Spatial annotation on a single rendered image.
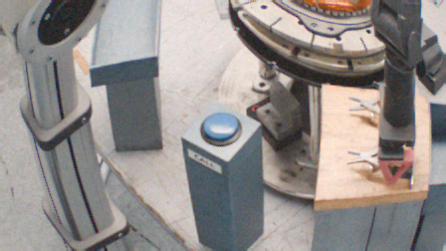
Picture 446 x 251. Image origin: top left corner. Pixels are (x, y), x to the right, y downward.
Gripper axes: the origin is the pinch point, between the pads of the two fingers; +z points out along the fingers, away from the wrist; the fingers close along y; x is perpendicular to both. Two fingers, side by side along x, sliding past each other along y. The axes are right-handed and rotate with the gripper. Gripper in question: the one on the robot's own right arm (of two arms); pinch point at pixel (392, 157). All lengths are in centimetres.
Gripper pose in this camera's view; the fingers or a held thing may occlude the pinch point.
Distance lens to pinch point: 148.5
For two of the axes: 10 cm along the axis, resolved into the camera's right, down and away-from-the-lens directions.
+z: 0.1, 6.9, 7.3
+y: 0.9, -7.2, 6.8
